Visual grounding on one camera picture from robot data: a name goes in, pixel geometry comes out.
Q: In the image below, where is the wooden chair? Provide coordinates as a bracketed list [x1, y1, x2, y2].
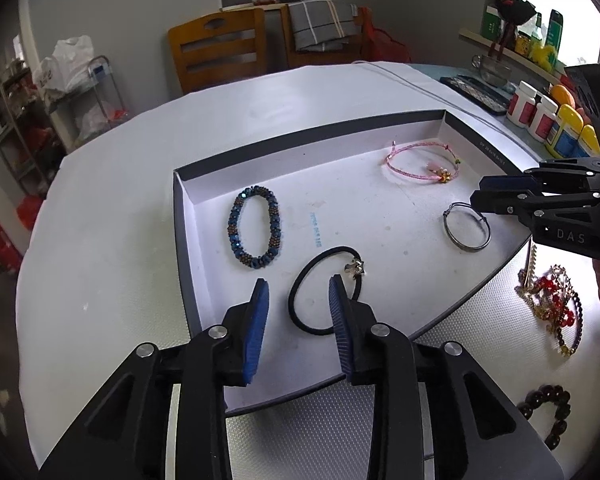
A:
[280, 4, 376, 68]
[168, 8, 268, 93]

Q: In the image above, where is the dark wooden bead bracelet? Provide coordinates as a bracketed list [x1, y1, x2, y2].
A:
[516, 384, 572, 452]

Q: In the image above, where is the red bag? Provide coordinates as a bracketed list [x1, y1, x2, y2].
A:
[362, 7, 413, 63]

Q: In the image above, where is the metal shelf rack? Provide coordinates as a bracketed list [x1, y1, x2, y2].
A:
[0, 60, 56, 196]

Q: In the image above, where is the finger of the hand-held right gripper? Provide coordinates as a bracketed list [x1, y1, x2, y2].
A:
[470, 187, 600, 231]
[479, 157, 600, 196]

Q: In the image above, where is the pink string bracelet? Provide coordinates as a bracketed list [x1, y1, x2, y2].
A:
[385, 141, 462, 183]

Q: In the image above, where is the grey plaid cloth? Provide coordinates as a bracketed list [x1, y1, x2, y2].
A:
[286, 0, 358, 53]

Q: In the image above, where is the blue beaded bracelet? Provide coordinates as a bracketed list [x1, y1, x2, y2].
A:
[227, 185, 283, 269]

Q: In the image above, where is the white plastic bag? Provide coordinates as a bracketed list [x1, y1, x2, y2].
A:
[32, 36, 95, 93]

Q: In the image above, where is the black flat tray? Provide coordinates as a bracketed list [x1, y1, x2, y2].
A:
[440, 75, 510, 115]

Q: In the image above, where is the dark grey metal bangle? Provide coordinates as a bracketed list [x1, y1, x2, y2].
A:
[442, 201, 492, 252]

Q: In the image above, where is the metal trolley cart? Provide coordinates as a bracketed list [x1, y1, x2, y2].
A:
[45, 56, 128, 151]

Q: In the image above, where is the red and gold necklace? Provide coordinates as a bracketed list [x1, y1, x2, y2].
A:
[515, 262, 586, 333]

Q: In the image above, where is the green box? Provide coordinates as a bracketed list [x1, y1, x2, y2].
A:
[481, 6, 501, 40]

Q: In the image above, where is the gold pearl hair clip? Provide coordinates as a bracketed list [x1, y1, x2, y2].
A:
[527, 240, 540, 291]

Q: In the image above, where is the grey shallow box tray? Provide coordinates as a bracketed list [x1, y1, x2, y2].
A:
[172, 108, 543, 417]

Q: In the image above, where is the dark red bead bracelet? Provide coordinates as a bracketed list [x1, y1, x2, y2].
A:
[545, 285, 587, 358]

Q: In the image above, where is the black hair tie with charm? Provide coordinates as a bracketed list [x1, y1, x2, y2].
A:
[288, 246, 370, 333]

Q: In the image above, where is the green bottle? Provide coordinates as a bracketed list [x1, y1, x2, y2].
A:
[545, 9, 565, 56]

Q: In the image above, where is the white pill bottle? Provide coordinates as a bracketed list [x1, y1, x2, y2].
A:
[527, 95, 560, 142]
[507, 81, 540, 127]

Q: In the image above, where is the white cable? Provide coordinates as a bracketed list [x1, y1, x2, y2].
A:
[352, 60, 541, 161]

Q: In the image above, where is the orange fruit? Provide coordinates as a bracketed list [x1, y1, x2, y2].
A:
[550, 84, 577, 108]

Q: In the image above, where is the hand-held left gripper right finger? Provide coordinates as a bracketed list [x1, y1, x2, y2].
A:
[327, 274, 566, 480]

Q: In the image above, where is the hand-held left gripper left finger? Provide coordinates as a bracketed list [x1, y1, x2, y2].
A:
[37, 277, 271, 480]

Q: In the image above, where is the black flower bouquet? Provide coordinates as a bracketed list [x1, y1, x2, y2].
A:
[490, 0, 538, 63]

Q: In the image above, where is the yellow fluffy toy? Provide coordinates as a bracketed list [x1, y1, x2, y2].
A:
[530, 42, 556, 68]

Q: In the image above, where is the yellow bottle blue label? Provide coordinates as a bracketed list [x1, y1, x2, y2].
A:
[577, 125, 600, 157]
[545, 105, 583, 158]

